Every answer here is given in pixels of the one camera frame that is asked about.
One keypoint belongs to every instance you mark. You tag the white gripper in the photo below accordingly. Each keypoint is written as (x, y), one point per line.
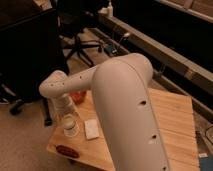
(63, 105)

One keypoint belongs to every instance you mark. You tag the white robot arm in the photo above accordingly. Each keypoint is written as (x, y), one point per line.
(119, 88)

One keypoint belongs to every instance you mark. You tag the orange bowl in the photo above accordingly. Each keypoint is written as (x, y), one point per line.
(78, 97)

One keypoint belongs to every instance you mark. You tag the dark red oblong object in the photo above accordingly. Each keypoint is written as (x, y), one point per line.
(67, 151)

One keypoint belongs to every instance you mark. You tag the black swivel chair base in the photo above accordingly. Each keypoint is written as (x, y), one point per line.
(78, 47)

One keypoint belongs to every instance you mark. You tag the black office chair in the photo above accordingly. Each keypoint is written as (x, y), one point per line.
(30, 50)

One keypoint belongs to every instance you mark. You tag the wooden table board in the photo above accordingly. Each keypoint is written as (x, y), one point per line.
(175, 118)

